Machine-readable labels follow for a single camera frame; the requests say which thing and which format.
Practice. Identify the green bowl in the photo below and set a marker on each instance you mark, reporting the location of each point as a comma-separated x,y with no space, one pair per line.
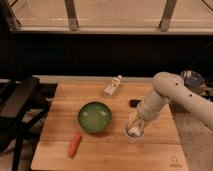
94,117

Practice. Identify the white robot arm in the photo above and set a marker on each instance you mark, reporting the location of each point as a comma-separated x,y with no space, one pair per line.
165,87

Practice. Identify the wooden cutting board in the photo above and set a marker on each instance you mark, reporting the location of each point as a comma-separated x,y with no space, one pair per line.
158,150

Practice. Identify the orange carrot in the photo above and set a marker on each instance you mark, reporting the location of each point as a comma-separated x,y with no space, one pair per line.
75,141

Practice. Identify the metal window frame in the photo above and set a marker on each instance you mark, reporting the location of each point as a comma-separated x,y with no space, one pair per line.
155,17

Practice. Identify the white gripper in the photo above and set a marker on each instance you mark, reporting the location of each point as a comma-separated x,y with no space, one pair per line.
148,109

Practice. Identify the black chair frame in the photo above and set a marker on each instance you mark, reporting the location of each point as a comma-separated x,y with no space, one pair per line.
22,105

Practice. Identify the small black object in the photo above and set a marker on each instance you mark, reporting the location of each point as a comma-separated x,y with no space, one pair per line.
134,102

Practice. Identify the white plastic bottle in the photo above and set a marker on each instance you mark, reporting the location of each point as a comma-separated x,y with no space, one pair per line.
111,88

